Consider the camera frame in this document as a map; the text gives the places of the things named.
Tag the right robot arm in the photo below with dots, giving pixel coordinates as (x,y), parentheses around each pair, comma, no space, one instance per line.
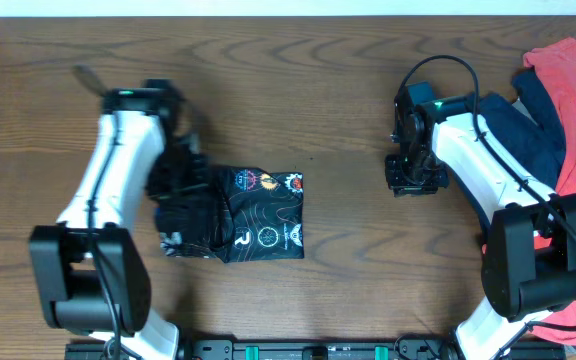
(529,265)

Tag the black patterned sports jersey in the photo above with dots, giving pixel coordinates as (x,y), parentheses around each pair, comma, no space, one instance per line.
(237,215)

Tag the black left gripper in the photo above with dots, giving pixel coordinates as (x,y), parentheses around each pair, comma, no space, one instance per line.
(198,182)

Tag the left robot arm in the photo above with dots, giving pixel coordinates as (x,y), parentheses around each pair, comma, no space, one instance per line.
(90,277)

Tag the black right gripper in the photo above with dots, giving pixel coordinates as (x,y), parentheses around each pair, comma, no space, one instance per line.
(401,185)

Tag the navy blue garment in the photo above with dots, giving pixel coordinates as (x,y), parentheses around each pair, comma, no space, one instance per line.
(543,140)

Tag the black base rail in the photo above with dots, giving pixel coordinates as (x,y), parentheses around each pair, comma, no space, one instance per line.
(407,347)

